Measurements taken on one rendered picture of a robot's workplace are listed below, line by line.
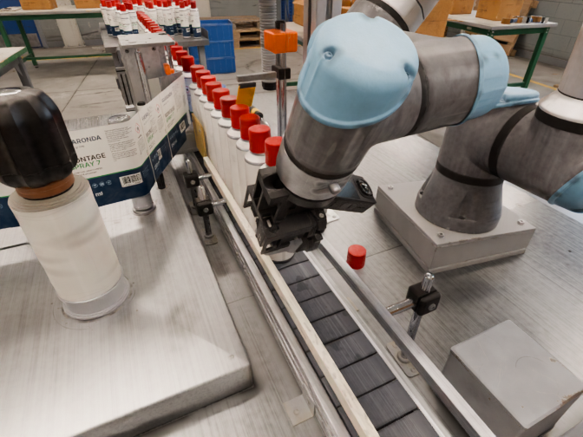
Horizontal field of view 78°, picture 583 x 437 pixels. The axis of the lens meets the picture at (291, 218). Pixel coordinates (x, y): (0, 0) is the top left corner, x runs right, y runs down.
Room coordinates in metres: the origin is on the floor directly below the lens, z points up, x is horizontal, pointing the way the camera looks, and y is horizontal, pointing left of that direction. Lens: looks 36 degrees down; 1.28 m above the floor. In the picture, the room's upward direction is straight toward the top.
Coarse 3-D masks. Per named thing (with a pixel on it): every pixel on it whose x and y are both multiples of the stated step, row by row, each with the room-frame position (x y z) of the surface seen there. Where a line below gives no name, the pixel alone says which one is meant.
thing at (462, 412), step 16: (336, 256) 0.36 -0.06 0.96; (352, 272) 0.33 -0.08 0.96; (352, 288) 0.31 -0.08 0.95; (368, 288) 0.30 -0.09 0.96; (368, 304) 0.28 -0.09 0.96; (384, 320) 0.26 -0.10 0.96; (400, 336) 0.23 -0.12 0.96; (416, 352) 0.22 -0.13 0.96; (416, 368) 0.21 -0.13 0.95; (432, 368) 0.20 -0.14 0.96; (432, 384) 0.19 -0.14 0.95; (448, 384) 0.18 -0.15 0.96; (448, 400) 0.17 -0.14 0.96; (464, 400) 0.17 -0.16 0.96; (464, 416) 0.15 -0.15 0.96; (480, 432) 0.14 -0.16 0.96
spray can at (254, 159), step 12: (252, 132) 0.49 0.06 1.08; (264, 132) 0.49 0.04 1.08; (252, 144) 0.49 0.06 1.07; (264, 144) 0.49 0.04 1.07; (252, 156) 0.49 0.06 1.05; (264, 156) 0.49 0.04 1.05; (252, 168) 0.48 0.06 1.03; (252, 180) 0.48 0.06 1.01; (252, 216) 0.49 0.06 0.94; (252, 228) 0.49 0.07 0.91
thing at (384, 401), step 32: (256, 256) 0.45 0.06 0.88; (320, 288) 0.38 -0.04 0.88; (288, 320) 0.32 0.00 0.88; (320, 320) 0.32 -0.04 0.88; (352, 320) 0.32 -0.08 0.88; (352, 352) 0.27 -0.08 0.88; (352, 384) 0.23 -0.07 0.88; (384, 384) 0.23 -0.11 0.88; (384, 416) 0.19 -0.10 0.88; (416, 416) 0.19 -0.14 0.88
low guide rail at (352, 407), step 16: (208, 160) 0.74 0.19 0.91; (224, 192) 0.60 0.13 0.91; (240, 224) 0.51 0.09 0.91; (256, 240) 0.45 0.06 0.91; (272, 272) 0.38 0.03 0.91; (288, 288) 0.35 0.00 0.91; (288, 304) 0.32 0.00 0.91; (304, 320) 0.29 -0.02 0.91; (304, 336) 0.28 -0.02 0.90; (320, 352) 0.25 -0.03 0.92; (320, 368) 0.24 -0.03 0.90; (336, 368) 0.23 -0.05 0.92; (336, 384) 0.21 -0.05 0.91; (352, 400) 0.19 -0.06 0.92; (352, 416) 0.18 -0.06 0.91; (368, 432) 0.16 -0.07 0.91
